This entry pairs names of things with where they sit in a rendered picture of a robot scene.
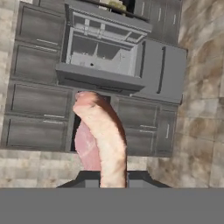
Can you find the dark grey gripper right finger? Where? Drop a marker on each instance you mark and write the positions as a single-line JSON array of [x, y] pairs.
[[140, 180]]

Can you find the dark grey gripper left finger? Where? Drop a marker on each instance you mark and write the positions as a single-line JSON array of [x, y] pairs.
[[84, 180]]

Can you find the raw pink steak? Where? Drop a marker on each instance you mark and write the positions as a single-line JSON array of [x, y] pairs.
[[105, 137]]

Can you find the grey fridge drawer front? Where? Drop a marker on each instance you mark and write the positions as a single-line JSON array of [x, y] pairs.
[[172, 73]]

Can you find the grey fridge door with shelves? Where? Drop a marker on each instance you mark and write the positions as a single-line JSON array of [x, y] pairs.
[[110, 24]]

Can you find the dark grey cupboard front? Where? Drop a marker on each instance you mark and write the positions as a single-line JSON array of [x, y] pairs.
[[166, 131], [38, 99], [135, 112], [141, 144], [35, 134], [35, 64], [38, 26]]

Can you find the dark grey cupboard run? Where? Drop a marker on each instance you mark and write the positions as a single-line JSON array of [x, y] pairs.
[[163, 17]]

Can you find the yellowish food item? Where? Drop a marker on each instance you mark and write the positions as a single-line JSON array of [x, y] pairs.
[[115, 5]]

